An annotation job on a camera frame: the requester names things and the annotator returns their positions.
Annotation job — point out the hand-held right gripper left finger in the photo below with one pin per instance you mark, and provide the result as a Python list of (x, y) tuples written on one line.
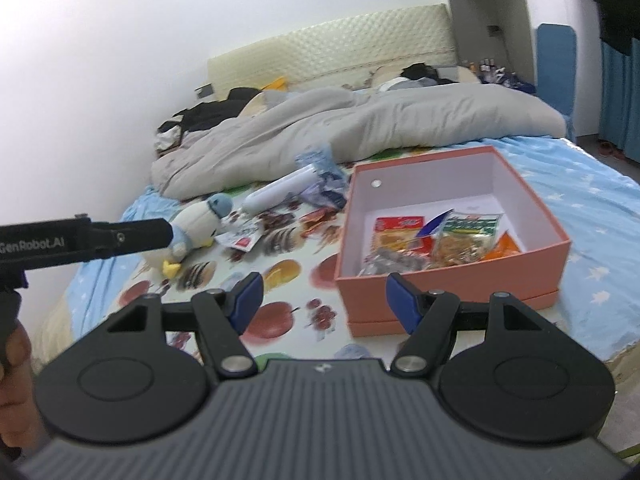
[(247, 297)]

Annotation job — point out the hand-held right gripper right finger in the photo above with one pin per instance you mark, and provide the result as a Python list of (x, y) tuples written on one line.
[(401, 301)]

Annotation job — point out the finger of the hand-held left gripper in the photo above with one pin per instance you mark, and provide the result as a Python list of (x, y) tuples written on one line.
[(140, 237)]

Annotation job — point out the dark brown snack packet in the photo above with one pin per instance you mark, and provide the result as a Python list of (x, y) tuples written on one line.
[(390, 261)]

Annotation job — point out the large red yellow snack packet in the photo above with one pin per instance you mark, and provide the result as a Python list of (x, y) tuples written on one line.
[(397, 232)]

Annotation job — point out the pink cardboard box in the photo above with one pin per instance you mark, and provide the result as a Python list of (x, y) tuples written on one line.
[(475, 280)]

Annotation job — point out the blue white snack packet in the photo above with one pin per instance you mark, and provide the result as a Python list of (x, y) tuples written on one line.
[(434, 224)]

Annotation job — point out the green label snack packet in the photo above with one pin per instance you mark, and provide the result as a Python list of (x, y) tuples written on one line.
[(465, 240)]

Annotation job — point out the orange snack packet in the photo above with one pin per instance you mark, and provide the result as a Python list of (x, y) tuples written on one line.
[(505, 247)]

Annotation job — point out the person's left hand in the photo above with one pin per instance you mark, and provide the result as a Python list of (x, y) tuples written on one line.
[(17, 390)]

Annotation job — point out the fruit print bed sheet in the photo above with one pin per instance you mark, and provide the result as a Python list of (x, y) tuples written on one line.
[(285, 310)]

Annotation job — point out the plush penguin toy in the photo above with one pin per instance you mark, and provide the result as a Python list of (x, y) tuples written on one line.
[(195, 225)]

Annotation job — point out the white red sachet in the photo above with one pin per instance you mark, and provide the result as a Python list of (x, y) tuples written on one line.
[(240, 241)]

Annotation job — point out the flat red clear snack packet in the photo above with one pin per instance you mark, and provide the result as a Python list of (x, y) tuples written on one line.
[(317, 216)]

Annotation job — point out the white spray bottle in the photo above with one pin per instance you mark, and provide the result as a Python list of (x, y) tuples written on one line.
[(280, 190)]

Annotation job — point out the crumpled blue plastic bag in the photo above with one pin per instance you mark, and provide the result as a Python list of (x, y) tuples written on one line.
[(325, 180)]

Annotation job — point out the black clothes pile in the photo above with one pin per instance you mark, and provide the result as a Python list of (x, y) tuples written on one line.
[(210, 110)]

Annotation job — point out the beige pillow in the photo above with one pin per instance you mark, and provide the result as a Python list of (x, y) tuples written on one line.
[(260, 102)]

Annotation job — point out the grey duvet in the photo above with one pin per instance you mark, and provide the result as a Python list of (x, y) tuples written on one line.
[(375, 120)]

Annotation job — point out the yellow item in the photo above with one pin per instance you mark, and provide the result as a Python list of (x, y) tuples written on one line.
[(276, 83)]

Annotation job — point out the black garment on pillow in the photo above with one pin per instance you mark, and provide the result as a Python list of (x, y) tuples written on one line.
[(422, 71)]

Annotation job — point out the group of small bottles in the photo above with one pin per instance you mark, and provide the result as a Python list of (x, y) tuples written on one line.
[(487, 67)]

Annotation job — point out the cream padded headboard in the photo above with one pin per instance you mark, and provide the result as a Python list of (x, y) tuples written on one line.
[(325, 50)]

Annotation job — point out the blue padded board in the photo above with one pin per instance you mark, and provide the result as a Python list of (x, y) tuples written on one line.
[(555, 70)]

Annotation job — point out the blue curtain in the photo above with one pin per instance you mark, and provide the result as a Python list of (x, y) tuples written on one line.
[(620, 100)]

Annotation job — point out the hanging dark clothes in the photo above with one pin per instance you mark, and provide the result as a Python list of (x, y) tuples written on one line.
[(615, 0)]

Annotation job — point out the wall switch panel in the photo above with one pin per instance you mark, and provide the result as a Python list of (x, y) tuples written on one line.
[(205, 91)]

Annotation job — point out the wall socket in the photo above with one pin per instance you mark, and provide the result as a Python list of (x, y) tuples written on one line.
[(493, 31)]

